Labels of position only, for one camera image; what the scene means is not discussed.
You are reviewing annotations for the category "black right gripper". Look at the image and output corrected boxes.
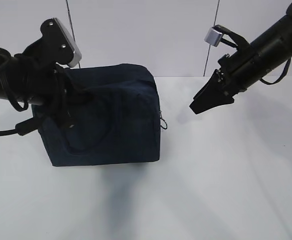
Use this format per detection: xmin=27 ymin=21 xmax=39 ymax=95
xmin=189 ymin=52 xmax=251 ymax=115

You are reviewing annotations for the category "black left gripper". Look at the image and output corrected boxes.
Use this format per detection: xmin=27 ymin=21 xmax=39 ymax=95
xmin=23 ymin=41 xmax=76 ymax=131

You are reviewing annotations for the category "dark navy zippered lunch bag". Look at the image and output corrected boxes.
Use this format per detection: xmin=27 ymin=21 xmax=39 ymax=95
xmin=39 ymin=63 xmax=161 ymax=167

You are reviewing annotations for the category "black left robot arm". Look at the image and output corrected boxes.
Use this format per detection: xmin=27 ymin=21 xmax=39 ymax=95
xmin=0 ymin=39 xmax=80 ymax=137

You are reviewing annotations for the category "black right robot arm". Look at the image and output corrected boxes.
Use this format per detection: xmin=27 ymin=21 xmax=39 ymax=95
xmin=189 ymin=3 xmax=292 ymax=114

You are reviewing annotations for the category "silver wrist camera on left gripper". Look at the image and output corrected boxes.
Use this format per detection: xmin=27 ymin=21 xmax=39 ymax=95
xmin=40 ymin=17 xmax=82 ymax=68

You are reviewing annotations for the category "silver wrist camera on gripper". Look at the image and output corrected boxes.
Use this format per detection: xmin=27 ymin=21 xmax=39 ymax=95
xmin=203 ymin=24 xmax=250 ymax=55
xmin=40 ymin=17 xmax=82 ymax=68

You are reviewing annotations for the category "silver wrist camera on right gripper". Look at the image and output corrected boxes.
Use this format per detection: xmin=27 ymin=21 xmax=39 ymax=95
xmin=203 ymin=24 xmax=250 ymax=55

